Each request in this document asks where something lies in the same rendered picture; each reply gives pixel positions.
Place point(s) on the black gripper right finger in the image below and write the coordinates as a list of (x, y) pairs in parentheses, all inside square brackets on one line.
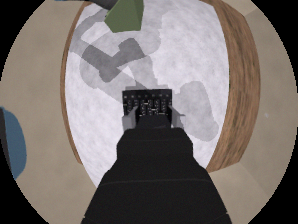
[(175, 118)]

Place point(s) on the black lighting desk with faders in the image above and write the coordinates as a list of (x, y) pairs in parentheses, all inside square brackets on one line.
[(152, 104)]

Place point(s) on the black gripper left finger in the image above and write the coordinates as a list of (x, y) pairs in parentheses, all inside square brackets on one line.
[(131, 120)]

